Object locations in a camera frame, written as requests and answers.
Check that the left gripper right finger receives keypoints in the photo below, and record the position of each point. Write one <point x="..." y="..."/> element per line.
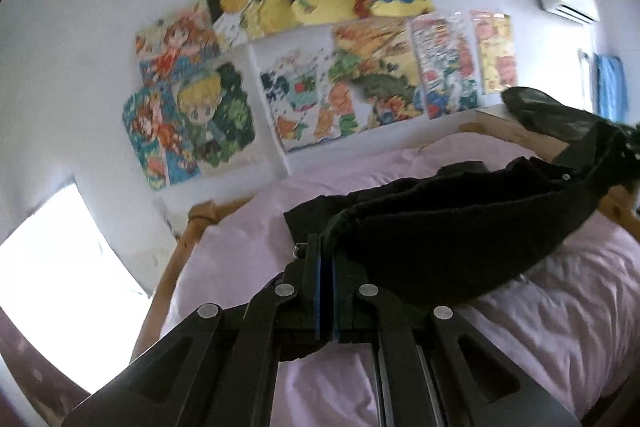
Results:
<point x="435" y="369"/>

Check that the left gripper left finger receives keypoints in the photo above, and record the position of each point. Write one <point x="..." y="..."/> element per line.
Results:
<point x="218" y="366"/>

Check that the black garment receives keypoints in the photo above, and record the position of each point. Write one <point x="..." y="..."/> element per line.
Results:
<point x="452" y="237"/>

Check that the pink bed sheet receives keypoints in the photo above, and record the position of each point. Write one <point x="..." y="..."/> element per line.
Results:
<point x="571" y="322"/>

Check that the anime characters painting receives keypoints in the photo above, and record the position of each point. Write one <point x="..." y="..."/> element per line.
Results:
<point x="199" y="125"/>

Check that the dark green jacket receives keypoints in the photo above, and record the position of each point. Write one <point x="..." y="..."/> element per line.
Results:
<point x="555" y="116"/>

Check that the fish and flowers drawing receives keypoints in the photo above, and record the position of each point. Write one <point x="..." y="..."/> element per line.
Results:
<point x="310" y="100"/>

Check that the yellow landscape painting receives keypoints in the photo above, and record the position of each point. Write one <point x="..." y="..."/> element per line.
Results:
<point x="375" y="61"/>

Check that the red haired girl drawing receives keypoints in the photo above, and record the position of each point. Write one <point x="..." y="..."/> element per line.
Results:
<point x="176" y="44"/>

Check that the blue curtain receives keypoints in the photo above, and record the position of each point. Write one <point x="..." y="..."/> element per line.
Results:
<point x="611" y="87"/>

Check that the colourful 2024 drawing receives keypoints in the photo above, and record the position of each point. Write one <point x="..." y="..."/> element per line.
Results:
<point x="446" y="65"/>

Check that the orange yellow pink drawing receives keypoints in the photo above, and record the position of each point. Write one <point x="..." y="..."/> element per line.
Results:
<point x="495" y="51"/>

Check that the wooden bed frame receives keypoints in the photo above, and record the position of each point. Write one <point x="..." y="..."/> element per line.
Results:
<point x="621" y="205"/>

